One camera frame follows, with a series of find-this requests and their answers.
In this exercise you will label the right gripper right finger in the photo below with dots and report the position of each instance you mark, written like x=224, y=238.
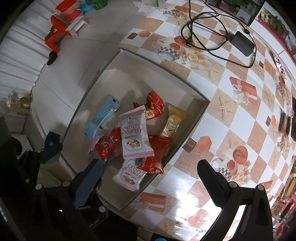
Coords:
x=220, y=190

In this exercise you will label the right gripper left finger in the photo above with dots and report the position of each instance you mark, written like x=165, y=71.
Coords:
x=86, y=181

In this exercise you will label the red white-lettered snack bar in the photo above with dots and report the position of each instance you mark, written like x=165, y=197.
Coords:
x=108, y=143

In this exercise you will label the pink crispy cranberry packet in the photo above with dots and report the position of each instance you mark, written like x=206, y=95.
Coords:
x=134, y=137

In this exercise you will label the light blue snack bar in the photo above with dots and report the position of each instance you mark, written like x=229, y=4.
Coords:
x=110, y=106

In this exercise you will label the red foil snack packet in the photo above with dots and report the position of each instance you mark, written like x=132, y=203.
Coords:
x=160, y=146

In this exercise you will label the gold snack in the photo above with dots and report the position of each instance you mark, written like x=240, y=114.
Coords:
x=176, y=117

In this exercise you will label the red candy wrapper snack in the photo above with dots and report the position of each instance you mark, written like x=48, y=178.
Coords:
x=154, y=106

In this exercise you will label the patterned checkered tablecloth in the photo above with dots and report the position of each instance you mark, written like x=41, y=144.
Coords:
x=238, y=132

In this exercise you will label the dark brown snack bar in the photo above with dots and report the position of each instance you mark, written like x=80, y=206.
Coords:
x=285, y=123

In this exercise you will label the black slipper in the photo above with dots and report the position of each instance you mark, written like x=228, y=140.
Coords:
x=52, y=57

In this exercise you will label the black power adapter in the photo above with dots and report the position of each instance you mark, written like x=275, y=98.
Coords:
x=242, y=43

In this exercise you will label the white small stool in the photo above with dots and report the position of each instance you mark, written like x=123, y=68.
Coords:
x=74, y=27

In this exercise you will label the red plastic bucket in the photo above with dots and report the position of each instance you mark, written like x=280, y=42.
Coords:
x=69, y=10

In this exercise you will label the blue plastic bowl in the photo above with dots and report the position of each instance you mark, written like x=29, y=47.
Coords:
x=86, y=7

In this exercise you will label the green plastic basket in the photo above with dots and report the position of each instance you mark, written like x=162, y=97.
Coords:
x=97, y=4

